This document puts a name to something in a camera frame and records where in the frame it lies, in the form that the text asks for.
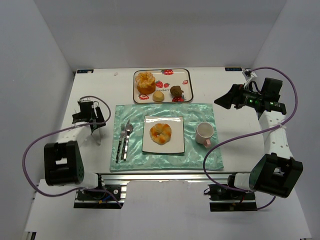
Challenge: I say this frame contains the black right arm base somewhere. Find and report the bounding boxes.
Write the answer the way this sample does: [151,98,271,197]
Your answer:
[203,184,257,212]

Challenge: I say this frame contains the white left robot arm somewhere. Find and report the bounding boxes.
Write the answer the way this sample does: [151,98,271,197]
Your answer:
[44,98,106,189]

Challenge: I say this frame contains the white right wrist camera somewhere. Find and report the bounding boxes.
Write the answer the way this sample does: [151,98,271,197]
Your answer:
[242,69,257,88]

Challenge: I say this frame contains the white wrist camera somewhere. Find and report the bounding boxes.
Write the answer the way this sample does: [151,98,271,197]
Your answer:
[242,69,257,88]
[77,97,99,109]

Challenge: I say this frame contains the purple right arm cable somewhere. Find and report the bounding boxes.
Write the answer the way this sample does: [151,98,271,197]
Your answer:
[202,66,299,210]

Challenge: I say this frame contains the white square plate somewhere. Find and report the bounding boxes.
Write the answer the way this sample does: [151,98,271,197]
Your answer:
[142,116,185,155]

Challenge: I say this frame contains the sugared orange bundt bread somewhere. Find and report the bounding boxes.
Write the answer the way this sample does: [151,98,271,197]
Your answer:
[135,71,156,95]

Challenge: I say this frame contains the brown chocolate croissant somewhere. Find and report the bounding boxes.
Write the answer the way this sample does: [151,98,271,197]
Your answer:
[170,85,184,97]

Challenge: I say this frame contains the silver fork patterned handle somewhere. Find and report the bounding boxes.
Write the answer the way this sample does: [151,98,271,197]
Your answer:
[115,123,126,163]

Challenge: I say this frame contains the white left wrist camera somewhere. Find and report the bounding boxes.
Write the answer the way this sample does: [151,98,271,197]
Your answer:
[77,97,99,109]

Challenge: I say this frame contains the metal bread tongs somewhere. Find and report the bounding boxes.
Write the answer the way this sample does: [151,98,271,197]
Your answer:
[91,127,103,146]

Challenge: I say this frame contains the small round pale bun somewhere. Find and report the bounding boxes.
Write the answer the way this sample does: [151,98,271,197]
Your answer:
[152,90,165,103]

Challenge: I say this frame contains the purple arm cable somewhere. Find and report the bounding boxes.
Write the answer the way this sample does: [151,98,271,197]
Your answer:
[21,95,123,208]
[202,66,299,210]

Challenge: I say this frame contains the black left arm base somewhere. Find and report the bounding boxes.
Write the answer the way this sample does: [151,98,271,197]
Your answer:
[73,175,128,209]

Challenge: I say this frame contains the golden croissant bread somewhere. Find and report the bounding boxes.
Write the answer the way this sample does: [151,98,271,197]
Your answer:
[149,123,172,145]

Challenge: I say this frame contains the silver knife patterned handle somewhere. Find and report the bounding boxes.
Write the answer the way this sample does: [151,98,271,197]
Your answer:
[121,120,134,162]

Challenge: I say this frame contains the aluminium table frame rail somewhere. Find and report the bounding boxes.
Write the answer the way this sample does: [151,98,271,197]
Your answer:
[97,172,251,183]

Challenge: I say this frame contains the pink white mug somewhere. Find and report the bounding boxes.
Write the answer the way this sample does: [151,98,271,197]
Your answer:
[195,122,215,148]

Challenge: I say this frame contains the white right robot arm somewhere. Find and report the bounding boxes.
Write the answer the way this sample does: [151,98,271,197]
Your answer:
[214,78,303,198]

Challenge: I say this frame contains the strawberry print serving tray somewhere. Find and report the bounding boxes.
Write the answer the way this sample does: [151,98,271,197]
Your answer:
[133,68,194,104]

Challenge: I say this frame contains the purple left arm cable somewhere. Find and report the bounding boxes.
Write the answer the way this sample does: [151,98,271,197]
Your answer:
[21,95,123,208]

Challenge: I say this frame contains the teal satin placemat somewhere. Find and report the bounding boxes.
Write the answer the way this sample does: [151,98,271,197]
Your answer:
[109,103,224,172]

